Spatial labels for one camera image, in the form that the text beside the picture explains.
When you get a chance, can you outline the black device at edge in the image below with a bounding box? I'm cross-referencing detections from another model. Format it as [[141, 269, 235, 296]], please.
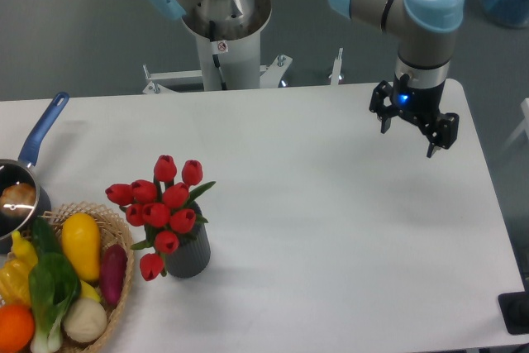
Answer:
[[498, 292, 529, 335]]

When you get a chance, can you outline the yellow squash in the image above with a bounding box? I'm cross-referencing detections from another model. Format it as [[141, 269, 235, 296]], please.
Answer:
[[61, 212, 101, 284]]

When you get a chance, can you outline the woven wicker basket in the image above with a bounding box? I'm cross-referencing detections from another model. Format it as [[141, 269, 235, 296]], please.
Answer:
[[0, 201, 136, 353]]

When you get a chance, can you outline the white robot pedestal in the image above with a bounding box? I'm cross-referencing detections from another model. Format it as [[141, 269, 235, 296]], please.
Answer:
[[143, 0, 293, 93]]

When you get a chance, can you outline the white frame at right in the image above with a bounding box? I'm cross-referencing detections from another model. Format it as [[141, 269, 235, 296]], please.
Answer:
[[501, 98, 529, 151]]

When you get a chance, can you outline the white garlic bulb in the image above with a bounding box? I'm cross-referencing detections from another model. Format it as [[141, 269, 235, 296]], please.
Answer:
[[63, 298, 107, 343]]

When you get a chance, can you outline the orange fruit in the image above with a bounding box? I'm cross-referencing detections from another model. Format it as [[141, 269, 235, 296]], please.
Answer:
[[1, 304, 35, 352]]

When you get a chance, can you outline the blue handled saucepan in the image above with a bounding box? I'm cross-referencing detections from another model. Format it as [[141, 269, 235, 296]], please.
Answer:
[[1, 92, 69, 255]]

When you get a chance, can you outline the green bok choy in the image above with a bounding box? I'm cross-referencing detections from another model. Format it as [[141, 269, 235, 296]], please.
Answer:
[[29, 217, 80, 352]]

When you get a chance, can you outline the dark grey ribbed vase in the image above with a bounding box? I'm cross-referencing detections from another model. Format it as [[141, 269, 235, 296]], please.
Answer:
[[164, 202, 211, 279]]

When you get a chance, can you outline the purple eggplant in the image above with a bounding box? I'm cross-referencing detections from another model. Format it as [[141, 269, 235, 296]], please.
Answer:
[[99, 244, 127, 306]]

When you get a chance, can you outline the yellow bell pepper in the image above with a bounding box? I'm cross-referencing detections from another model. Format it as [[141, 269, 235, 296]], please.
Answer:
[[1, 259, 31, 307]]

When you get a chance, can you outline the small yellow pepper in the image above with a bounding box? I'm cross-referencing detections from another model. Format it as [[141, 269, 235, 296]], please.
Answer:
[[11, 231, 38, 269]]

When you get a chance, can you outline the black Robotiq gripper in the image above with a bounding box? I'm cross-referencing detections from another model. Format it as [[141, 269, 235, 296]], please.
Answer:
[[369, 74, 460, 158]]

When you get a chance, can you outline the brown bun in pan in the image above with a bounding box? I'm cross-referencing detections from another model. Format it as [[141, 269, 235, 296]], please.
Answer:
[[1, 183, 36, 218]]

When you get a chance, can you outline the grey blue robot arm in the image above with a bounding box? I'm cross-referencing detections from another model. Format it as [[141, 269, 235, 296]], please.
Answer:
[[149, 0, 465, 153]]

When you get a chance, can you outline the red tulip bouquet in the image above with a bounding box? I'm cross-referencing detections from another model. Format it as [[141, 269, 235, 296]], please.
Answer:
[[105, 155, 215, 281]]

